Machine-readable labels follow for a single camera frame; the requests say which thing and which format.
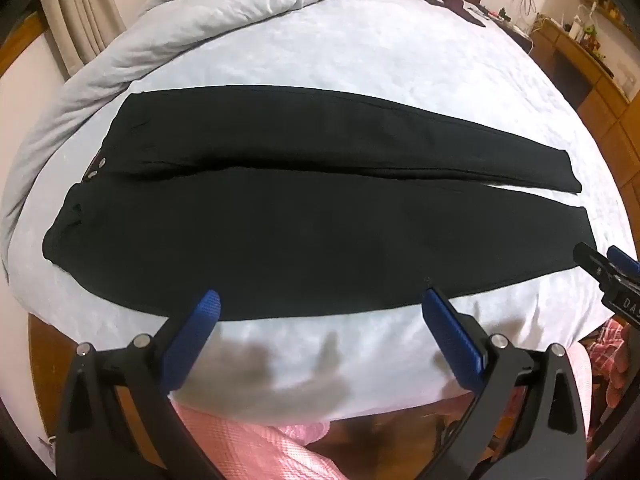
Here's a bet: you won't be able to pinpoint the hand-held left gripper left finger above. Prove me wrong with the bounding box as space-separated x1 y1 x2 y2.
52 289 223 480

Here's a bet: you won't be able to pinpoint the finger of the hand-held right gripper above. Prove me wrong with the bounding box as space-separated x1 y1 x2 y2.
606 246 640 280
574 241 622 287

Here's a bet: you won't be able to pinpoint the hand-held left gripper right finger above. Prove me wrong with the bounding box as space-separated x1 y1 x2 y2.
421 287 593 480

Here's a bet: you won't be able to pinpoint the black pants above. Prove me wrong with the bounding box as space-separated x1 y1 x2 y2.
42 89 596 322

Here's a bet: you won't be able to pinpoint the wooden desk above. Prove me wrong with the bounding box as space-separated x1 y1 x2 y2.
530 15 640 196

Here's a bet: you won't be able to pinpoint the white bottle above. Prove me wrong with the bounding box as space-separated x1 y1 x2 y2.
569 4 587 40

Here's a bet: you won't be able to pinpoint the pale blue bed sheet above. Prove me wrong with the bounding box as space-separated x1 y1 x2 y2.
7 0 608 421

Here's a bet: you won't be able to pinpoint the grey duvet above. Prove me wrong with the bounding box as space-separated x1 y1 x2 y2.
0 0 416 286

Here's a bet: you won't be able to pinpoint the beige curtain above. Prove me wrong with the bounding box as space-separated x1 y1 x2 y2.
39 0 127 81

